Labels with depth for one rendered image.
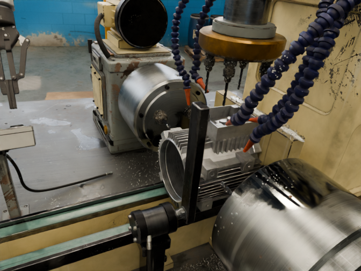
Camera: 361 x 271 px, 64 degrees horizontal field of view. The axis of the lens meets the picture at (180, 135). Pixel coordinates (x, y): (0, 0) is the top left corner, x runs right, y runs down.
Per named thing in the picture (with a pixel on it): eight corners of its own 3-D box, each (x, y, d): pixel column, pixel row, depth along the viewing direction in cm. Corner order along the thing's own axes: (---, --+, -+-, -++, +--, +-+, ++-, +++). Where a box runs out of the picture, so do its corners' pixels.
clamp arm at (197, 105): (190, 211, 62) (204, 100, 49) (197, 221, 59) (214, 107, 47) (175, 216, 60) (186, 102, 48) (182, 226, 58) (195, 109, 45)
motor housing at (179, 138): (215, 164, 91) (224, 109, 81) (253, 204, 76) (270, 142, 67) (155, 178, 82) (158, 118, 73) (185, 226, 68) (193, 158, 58)
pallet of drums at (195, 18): (237, 52, 630) (243, 15, 593) (253, 62, 563) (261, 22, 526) (183, 51, 601) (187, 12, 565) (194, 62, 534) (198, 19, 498)
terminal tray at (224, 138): (231, 127, 80) (235, 103, 76) (255, 147, 72) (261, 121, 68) (192, 134, 75) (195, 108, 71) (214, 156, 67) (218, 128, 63)
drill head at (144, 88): (165, 108, 126) (168, 50, 113) (209, 151, 98) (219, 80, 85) (107, 116, 115) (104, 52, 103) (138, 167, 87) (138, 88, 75)
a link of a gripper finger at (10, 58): (2, 37, 73) (9, 37, 73) (12, 81, 74) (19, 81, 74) (1, 32, 69) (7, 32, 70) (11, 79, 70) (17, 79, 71)
